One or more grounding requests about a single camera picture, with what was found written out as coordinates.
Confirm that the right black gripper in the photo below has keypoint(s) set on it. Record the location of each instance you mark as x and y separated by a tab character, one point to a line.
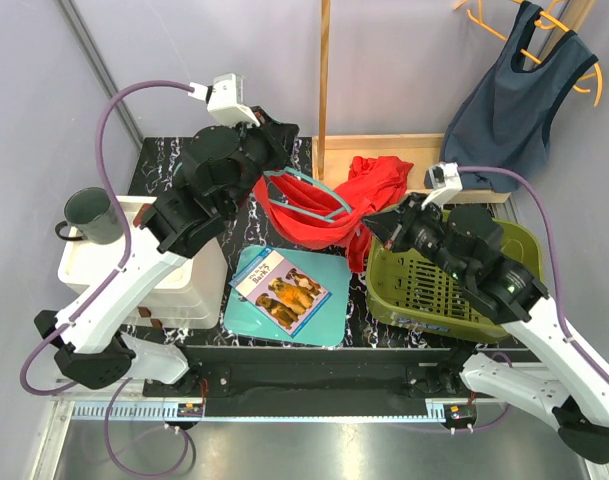
389	227

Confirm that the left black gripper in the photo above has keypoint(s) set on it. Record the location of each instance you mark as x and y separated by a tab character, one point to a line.
280	137

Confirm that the teal wire hanger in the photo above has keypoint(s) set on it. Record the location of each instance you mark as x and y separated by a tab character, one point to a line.
308	216

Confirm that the red tank top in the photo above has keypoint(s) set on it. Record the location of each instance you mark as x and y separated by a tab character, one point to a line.
375	184

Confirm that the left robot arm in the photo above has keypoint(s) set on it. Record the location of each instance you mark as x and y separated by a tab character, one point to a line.
215	175

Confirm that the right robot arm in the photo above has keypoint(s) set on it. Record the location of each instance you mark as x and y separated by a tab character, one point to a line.
575	403

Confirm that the navy blue tank top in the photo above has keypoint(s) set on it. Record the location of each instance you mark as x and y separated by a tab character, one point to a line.
506	121

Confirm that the wooden clothes rack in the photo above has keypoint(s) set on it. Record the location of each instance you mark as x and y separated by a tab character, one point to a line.
331	156

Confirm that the olive green plastic basket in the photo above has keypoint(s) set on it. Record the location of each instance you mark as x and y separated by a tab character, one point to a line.
419	290

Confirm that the teal cutting mat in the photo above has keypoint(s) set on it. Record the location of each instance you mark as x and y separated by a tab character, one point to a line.
324	330

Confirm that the dog picture book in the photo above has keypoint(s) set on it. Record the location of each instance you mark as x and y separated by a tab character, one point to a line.
283	293

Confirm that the white plastic storage box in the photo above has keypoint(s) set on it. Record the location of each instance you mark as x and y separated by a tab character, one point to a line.
188	296

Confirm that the dark green metal mug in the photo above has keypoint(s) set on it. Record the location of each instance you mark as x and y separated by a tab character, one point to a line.
89	215

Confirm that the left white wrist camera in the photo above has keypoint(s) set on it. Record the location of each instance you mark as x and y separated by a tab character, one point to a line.
224	100

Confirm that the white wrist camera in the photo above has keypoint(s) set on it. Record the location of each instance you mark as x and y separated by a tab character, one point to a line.
445	183
224	100

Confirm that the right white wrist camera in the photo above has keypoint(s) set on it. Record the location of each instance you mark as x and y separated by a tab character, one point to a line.
445	183

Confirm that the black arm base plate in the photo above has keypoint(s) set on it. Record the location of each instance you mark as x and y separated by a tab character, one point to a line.
280	382

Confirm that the aluminium rail frame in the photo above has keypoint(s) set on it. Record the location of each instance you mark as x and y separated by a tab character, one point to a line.
120	433

